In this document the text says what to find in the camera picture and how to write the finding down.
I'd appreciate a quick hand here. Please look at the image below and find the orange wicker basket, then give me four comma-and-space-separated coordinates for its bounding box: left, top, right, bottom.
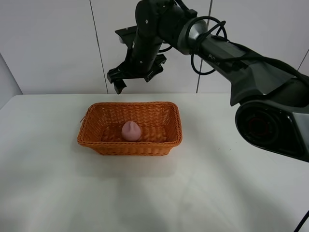
77, 101, 182, 156

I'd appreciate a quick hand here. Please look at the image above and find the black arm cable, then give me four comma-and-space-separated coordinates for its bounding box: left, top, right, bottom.
159, 0, 309, 80

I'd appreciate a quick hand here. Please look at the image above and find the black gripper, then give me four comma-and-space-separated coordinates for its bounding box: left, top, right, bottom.
107, 23, 167, 94

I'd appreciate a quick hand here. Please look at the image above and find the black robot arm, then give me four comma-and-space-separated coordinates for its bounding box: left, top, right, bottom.
107, 0, 309, 162

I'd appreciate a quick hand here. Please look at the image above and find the pink peach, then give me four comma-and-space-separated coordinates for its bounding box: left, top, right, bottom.
121, 121, 141, 142

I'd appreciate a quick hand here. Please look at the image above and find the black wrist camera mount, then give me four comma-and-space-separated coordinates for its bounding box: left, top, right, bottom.
115, 26, 137, 49

